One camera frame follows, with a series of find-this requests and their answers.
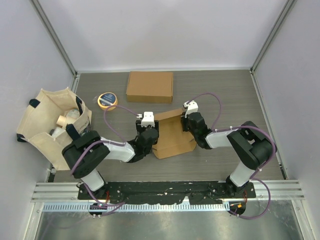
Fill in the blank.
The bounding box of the large brown cardboard box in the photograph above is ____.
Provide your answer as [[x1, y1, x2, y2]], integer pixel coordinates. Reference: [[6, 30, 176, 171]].
[[126, 71, 174, 104]]

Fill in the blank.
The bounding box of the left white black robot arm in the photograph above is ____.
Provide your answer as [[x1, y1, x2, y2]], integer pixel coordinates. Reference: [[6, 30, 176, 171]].
[[61, 120, 159, 200]]

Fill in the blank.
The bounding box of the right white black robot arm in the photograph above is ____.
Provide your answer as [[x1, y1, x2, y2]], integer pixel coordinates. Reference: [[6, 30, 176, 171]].
[[181, 112, 277, 198]]

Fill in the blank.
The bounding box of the yellow masking tape roll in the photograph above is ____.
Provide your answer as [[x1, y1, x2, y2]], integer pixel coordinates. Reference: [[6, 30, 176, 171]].
[[97, 92, 118, 111]]

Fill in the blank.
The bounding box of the cardboard tube in bag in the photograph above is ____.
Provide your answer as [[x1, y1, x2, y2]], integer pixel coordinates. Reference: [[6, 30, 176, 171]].
[[56, 115, 68, 128]]

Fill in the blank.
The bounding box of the beige canvas tote bag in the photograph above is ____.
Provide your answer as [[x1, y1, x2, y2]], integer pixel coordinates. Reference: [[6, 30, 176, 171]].
[[16, 88, 92, 171]]

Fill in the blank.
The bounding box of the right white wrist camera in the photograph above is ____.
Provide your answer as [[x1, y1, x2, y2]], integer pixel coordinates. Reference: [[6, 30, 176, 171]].
[[183, 100, 199, 118]]

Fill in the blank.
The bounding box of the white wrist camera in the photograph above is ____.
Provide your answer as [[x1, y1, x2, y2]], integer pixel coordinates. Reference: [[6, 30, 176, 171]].
[[183, 100, 199, 118], [136, 111, 155, 128]]

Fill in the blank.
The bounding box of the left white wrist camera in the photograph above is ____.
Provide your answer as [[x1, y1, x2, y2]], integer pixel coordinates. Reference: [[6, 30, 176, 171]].
[[136, 111, 155, 128]]

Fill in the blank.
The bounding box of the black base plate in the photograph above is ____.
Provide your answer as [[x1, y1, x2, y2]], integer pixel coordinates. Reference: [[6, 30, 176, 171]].
[[92, 181, 256, 205]]

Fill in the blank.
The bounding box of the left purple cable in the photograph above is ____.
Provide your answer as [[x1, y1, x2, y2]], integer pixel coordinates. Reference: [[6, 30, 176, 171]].
[[69, 104, 143, 216]]

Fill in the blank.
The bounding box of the purple cable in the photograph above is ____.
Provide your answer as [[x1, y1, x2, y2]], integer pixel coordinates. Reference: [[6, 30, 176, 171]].
[[69, 104, 143, 216], [187, 92, 278, 221]]

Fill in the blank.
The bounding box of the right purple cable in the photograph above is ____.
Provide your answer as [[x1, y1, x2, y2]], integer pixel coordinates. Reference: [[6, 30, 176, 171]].
[[187, 92, 278, 221]]

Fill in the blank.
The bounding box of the left aluminium frame post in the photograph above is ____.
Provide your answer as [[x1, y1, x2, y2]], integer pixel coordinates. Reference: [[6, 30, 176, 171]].
[[30, 0, 79, 76]]

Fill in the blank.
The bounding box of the aluminium frame post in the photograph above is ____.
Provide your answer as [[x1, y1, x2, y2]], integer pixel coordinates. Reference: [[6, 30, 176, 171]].
[[30, 0, 79, 76], [250, 0, 298, 71]]

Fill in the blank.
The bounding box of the white slotted cable duct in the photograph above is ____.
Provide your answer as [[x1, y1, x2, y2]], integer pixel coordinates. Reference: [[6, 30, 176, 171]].
[[42, 201, 230, 213]]

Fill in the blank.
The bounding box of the right aluminium frame post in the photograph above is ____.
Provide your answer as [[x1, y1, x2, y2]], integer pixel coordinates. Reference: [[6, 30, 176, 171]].
[[250, 0, 298, 71]]

